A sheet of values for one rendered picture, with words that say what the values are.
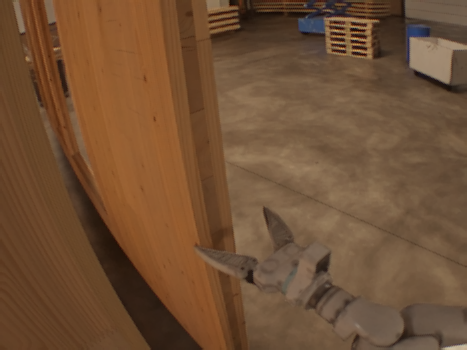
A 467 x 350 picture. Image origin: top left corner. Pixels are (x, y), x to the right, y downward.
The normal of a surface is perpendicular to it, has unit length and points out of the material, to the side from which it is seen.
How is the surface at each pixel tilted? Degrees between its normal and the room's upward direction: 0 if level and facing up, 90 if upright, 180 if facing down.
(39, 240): 90
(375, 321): 8
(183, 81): 92
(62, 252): 90
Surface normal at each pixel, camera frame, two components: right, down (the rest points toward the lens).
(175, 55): 0.61, 0.38
